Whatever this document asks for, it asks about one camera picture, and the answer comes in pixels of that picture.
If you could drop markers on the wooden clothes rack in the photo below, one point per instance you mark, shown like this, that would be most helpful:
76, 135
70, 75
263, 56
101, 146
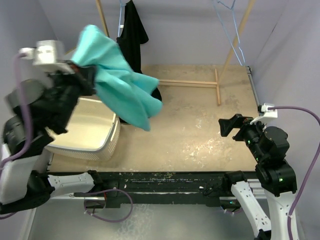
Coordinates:
218, 76

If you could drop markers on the cream plastic laundry basket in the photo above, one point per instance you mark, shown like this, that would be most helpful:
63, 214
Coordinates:
92, 132

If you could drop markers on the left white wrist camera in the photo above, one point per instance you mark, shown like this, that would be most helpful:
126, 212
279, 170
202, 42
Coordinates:
48, 56

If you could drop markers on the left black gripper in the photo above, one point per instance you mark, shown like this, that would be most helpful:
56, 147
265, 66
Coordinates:
86, 75

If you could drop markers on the light blue wire hanger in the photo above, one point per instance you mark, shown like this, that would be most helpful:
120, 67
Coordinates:
232, 32

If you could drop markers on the black t shirt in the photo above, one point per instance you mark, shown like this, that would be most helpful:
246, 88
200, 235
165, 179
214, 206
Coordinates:
134, 35

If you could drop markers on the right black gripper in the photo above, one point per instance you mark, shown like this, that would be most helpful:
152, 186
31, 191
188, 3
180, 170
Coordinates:
227, 125

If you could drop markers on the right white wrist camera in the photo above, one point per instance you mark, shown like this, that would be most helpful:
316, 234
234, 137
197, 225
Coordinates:
265, 114

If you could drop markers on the blue hanger with black shirt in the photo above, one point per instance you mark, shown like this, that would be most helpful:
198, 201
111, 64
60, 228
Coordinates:
120, 25

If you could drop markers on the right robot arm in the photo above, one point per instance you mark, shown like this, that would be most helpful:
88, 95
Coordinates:
268, 145

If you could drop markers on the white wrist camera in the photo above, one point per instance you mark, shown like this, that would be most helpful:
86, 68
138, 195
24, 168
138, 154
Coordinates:
48, 56
265, 114

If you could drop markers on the teal t shirt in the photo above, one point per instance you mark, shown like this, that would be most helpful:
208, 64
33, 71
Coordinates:
125, 92

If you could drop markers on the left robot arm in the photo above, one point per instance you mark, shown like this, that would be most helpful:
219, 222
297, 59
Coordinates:
37, 109

